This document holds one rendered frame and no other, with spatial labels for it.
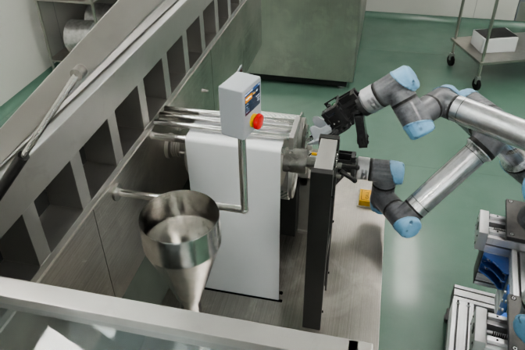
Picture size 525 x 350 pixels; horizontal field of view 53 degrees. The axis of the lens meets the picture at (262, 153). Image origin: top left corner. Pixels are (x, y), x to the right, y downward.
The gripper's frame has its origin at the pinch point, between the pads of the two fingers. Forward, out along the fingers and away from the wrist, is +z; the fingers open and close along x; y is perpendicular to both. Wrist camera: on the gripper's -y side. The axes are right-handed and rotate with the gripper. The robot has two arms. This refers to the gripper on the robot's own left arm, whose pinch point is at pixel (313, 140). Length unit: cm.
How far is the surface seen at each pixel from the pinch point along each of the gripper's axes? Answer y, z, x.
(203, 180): 19.9, 14.6, 33.2
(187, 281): 21, -1, 75
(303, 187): -10.9, 11.9, 3.2
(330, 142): 9.6, -17.4, 28.3
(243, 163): 26, -12, 54
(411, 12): -121, 38, -452
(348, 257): -36.3, 11.7, 11.6
